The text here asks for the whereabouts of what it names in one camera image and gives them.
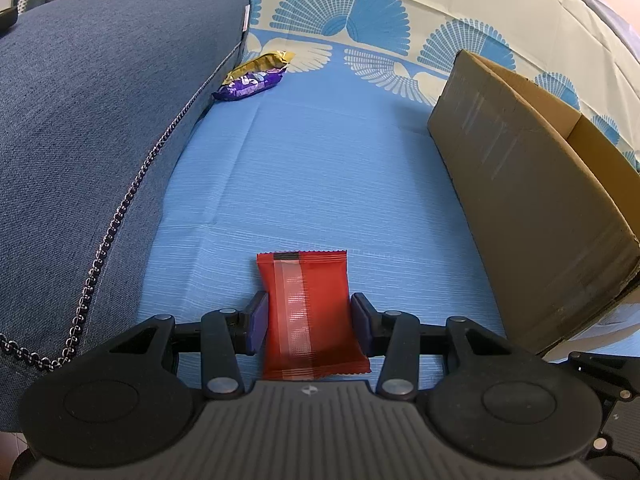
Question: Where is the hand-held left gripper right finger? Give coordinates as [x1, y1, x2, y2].
[351, 292, 521, 400]

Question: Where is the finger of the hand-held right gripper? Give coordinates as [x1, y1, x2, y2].
[567, 350, 640, 402]

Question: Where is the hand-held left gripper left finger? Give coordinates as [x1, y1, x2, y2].
[102, 290, 269, 400]

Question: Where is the small plain red snack packet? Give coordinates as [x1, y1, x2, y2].
[256, 250, 372, 382]

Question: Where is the cardboard box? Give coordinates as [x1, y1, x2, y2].
[426, 49, 640, 356]

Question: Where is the blue fan-print sheet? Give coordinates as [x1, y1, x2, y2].
[135, 0, 640, 392]

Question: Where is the purple snack packet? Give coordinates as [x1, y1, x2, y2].
[212, 67, 287, 103]

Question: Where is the gold snack packet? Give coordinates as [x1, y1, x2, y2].
[223, 50, 297, 83]

